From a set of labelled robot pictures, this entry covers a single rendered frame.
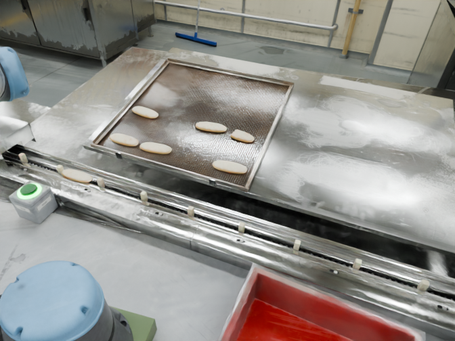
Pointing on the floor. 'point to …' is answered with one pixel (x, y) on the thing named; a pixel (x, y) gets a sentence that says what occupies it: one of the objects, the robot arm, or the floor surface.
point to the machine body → (22, 110)
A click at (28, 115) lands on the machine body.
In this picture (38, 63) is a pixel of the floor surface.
